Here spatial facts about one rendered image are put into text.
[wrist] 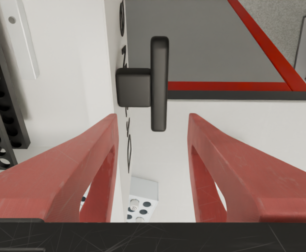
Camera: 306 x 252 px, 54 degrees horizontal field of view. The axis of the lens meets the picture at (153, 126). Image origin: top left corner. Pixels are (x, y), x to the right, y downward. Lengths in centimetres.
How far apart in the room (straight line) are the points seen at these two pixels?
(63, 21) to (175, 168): 28
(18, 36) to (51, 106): 8
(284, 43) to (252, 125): 85
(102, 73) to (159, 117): 6
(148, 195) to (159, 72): 29
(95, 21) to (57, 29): 11
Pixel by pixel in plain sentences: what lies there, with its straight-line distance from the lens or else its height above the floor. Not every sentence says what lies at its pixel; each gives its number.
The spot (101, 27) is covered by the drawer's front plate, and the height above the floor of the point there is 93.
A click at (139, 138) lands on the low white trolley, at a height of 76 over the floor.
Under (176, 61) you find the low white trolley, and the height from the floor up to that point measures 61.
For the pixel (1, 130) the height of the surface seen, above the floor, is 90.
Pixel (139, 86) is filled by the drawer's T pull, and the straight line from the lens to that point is 21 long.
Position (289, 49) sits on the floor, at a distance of 128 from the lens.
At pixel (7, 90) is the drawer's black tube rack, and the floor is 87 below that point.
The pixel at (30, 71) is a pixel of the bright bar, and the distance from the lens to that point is 30.
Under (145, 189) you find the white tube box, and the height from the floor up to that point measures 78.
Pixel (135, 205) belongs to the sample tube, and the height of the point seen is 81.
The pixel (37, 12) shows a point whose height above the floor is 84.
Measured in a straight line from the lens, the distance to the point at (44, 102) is 33.
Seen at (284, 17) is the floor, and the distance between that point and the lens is 123.
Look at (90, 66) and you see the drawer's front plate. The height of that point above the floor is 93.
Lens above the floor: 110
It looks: 54 degrees down
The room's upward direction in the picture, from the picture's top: 179 degrees counter-clockwise
